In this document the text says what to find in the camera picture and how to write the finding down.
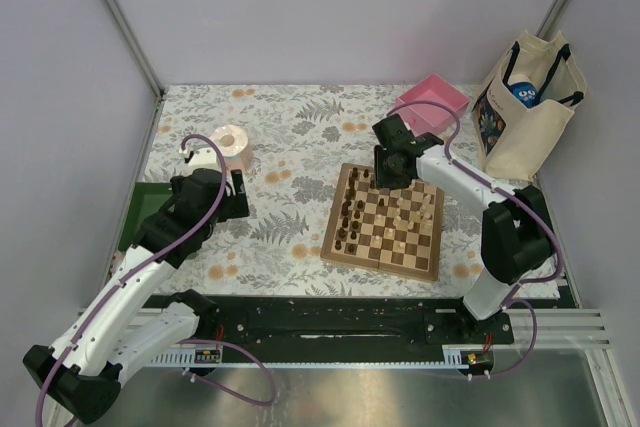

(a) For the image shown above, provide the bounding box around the wooden chess board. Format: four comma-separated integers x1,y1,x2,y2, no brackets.
321,163,444,282

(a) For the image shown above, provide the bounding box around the peach toilet paper roll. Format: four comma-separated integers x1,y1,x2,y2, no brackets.
210,125,254,172

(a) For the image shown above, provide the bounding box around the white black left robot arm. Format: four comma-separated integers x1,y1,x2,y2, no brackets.
23,168,249,424

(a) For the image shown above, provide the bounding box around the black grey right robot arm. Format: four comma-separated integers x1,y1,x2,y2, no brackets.
373,114,559,343

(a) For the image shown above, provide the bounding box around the green open box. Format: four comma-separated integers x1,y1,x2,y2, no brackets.
117,182,172,252

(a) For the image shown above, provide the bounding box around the pink open box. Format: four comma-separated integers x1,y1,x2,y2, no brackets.
395,73,469,136

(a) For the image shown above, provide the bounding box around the floral table mat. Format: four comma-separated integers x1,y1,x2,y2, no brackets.
140,85,483,298

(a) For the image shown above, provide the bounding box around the cream canvas tote bag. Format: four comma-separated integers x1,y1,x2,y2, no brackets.
472,31,587,180

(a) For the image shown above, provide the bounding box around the blue white bottle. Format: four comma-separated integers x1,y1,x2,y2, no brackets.
507,74,540,109

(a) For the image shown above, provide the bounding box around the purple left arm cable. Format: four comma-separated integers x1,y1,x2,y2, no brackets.
34,134,234,427

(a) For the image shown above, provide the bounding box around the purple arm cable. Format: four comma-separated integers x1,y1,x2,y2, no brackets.
34,134,234,427
387,100,566,298

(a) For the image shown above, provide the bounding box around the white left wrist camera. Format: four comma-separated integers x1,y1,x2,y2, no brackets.
180,146,221,176

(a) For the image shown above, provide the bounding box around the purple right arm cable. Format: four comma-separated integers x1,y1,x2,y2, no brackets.
387,100,566,298

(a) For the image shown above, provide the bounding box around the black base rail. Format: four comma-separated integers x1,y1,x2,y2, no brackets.
144,291,516,353

